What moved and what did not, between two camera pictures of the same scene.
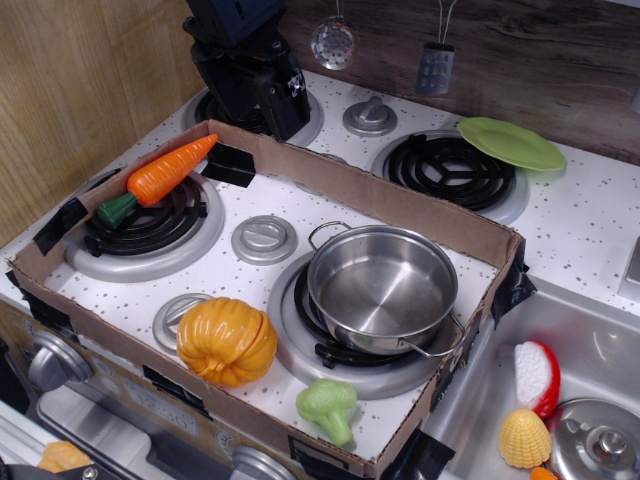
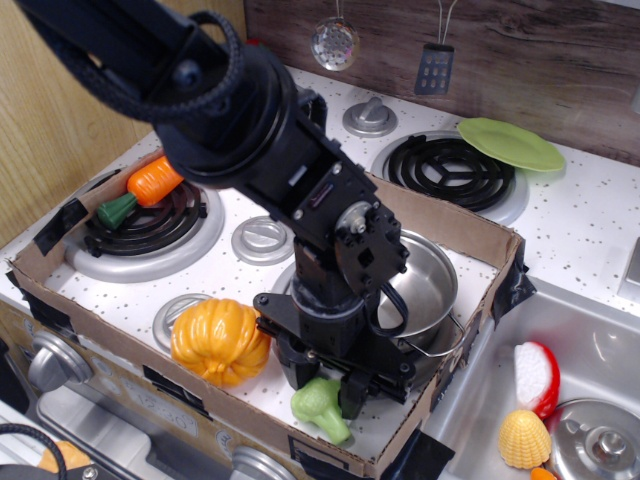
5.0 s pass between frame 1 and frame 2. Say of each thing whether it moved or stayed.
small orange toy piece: stayed
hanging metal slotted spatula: stayed
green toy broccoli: stayed
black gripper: moved
